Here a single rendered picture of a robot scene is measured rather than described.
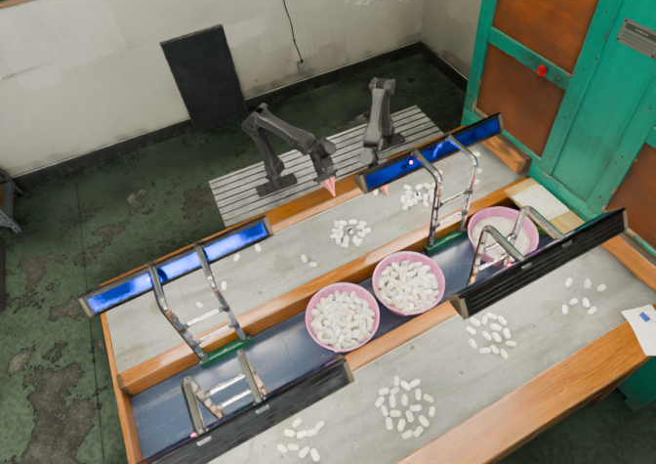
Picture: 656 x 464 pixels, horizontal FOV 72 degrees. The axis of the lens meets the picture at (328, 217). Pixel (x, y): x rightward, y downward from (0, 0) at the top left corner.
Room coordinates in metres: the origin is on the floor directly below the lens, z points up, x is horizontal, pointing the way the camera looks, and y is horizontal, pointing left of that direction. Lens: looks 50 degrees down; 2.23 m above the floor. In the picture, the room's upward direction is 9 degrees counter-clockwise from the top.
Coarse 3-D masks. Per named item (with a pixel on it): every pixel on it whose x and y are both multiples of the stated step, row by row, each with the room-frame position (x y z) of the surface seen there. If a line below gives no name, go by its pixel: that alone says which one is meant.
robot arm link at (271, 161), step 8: (256, 128) 1.53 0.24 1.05; (264, 128) 1.56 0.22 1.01; (256, 136) 1.53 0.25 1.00; (264, 136) 1.54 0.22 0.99; (256, 144) 1.54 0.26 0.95; (264, 144) 1.52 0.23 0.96; (264, 152) 1.53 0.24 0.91; (272, 152) 1.53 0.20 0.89; (264, 160) 1.53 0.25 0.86; (272, 160) 1.52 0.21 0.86; (280, 160) 1.54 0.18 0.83; (272, 168) 1.50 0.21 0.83; (280, 168) 1.52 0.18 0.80
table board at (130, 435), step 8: (104, 320) 0.90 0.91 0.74; (104, 328) 0.86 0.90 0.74; (104, 336) 0.83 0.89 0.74; (112, 352) 0.76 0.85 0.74; (112, 360) 0.73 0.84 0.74; (112, 368) 0.70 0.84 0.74; (112, 376) 0.67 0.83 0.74; (120, 392) 0.61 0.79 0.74; (120, 400) 0.58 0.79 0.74; (128, 400) 0.60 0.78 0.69; (120, 408) 0.55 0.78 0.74; (128, 408) 0.56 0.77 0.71; (120, 416) 0.53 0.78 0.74; (128, 416) 0.53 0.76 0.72; (128, 424) 0.50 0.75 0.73; (128, 432) 0.47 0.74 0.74; (136, 432) 0.49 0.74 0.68; (128, 440) 0.45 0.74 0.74; (136, 440) 0.46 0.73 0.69; (128, 448) 0.42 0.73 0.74; (136, 448) 0.43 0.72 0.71; (128, 456) 0.40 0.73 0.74; (136, 456) 0.40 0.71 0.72
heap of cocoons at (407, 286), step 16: (384, 272) 0.92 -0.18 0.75; (400, 272) 0.91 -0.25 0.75; (416, 272) 0.90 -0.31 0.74; (384, 288) 0.85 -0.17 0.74; (400, 288) 0.85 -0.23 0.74; (416, 288) 0.84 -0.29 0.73; (432, 288) 0.83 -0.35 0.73; (400, 304) 0.78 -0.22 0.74; (416, 304) 0.78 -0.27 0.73; (432, 304) 0.77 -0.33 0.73
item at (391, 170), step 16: (464, 128) 1.26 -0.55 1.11; (480, 128) 1.27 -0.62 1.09; (496, 128) 1.28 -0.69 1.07; (432, 144) 1.20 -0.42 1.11; (448, 144) 1.21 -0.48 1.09; (464, 144) 1.22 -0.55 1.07; (400, 160) 1.15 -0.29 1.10; (416, 160) 1.16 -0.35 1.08; (432, 160) 1.17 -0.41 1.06; (368, 176) 1.10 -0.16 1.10; (384, 176) 1.11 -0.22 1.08; (400, 176) 1.12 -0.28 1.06; (368, 192) 1.07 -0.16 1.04
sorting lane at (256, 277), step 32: (448, 160) 1.47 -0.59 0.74; (480, 160) 1.44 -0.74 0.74; (384, 192) 1.33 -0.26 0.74; (448, 192) 1.28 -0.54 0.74; (480, 192) 1.25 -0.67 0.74; (320, 224) 1.21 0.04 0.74; (384, 224) 1.16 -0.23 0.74; (416, 224) 1.13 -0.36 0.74; (256, 256) 1.09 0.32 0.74; (288, 256) 1.07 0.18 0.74; (320, 256) 1.04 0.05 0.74; (352, 256) 1.02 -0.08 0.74; (192, 288) 0.98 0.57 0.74; (256, 288) 0.94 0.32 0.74; (288, 288) 0.92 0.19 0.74; (128, 320) 0.88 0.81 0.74; (160, 320) 0.86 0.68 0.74; (224, 320) 0.82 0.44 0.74; (128, 352) 0.75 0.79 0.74; (160, 352) 0.73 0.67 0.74
